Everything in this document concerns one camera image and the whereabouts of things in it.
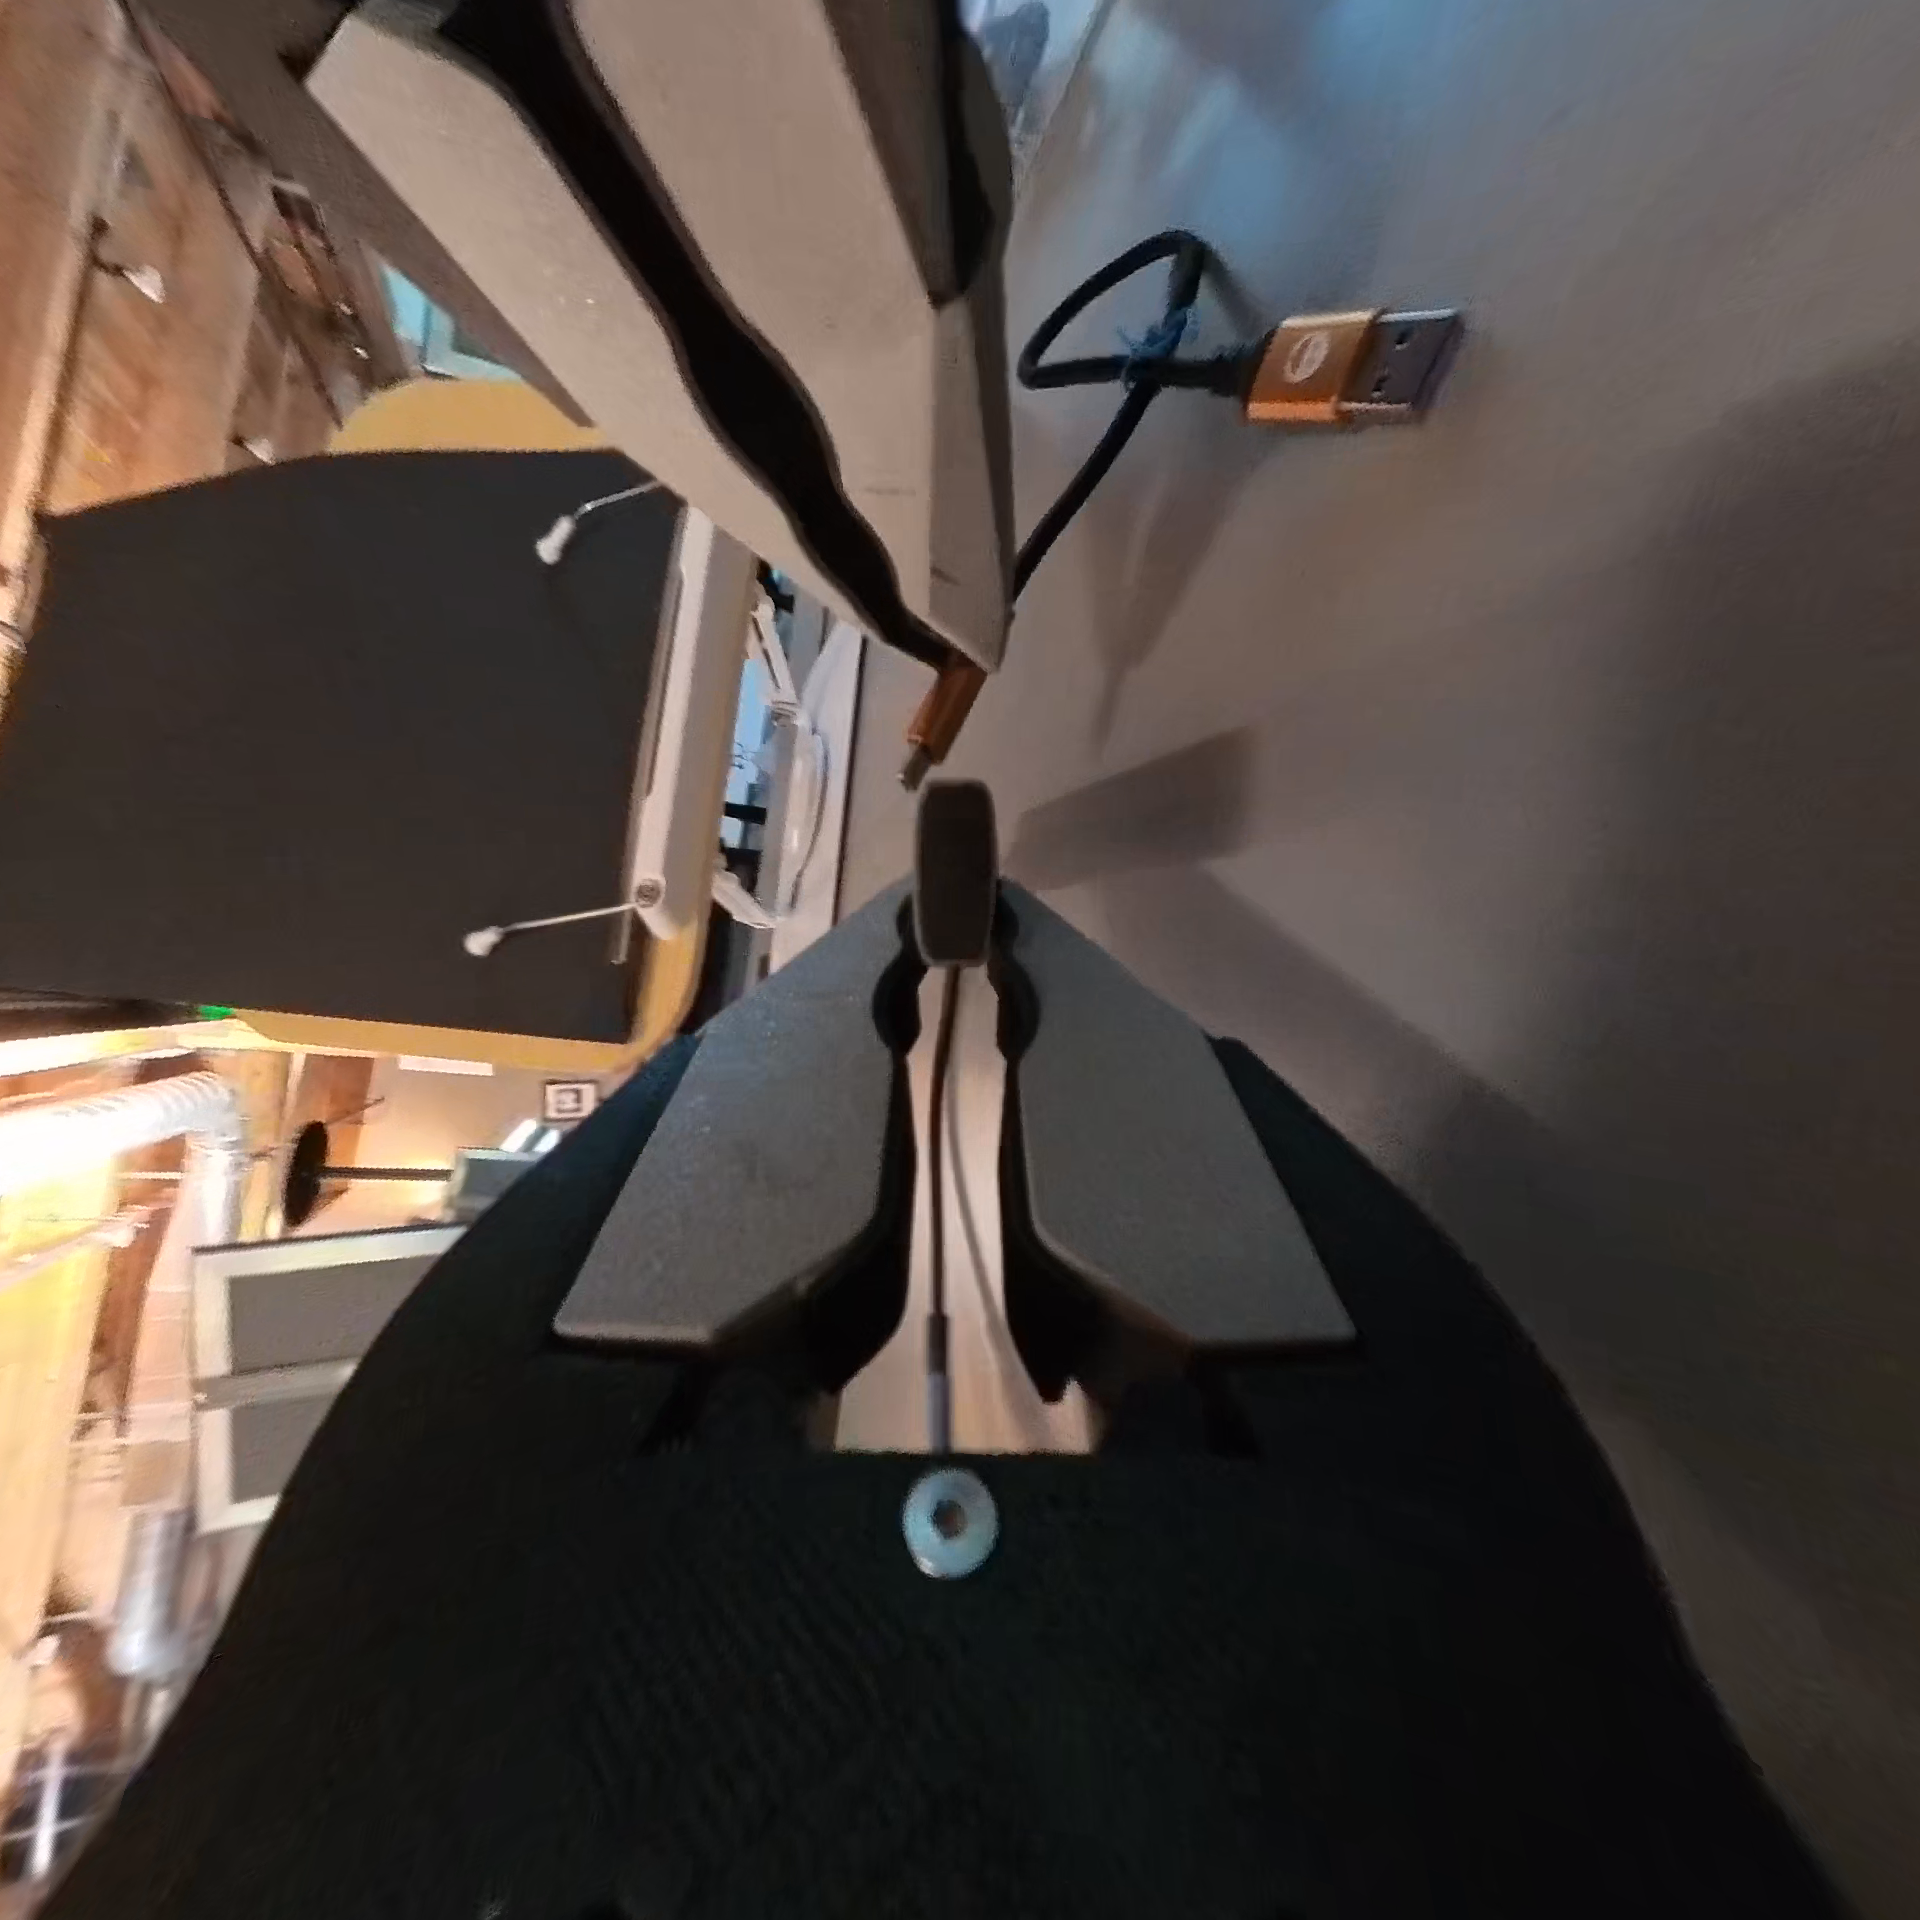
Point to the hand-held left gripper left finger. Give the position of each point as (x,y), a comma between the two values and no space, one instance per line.
(752,1155)

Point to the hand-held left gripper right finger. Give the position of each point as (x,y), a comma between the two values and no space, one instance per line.
(1156,1172)

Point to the black round stand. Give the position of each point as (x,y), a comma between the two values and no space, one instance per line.
(318,1168)

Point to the silver duct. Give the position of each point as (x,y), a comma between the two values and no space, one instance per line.
(120,1135)

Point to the white furniture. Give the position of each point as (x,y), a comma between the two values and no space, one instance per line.
(783,755)

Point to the white tipped metal rod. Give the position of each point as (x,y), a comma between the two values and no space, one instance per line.
(593,512)
(557,920)

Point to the grey framed panel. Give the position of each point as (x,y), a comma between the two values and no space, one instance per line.
(334,1305)
(270,1448)

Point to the printed marker tag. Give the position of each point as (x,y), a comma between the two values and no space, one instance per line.
(567,1105)

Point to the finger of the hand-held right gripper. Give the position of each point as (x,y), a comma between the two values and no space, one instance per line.
(511,260)
(811,165)

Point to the black panel with yellow edge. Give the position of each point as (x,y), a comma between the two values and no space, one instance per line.
(299,719)

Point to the small black oval object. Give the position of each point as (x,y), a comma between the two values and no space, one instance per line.
(959,865)

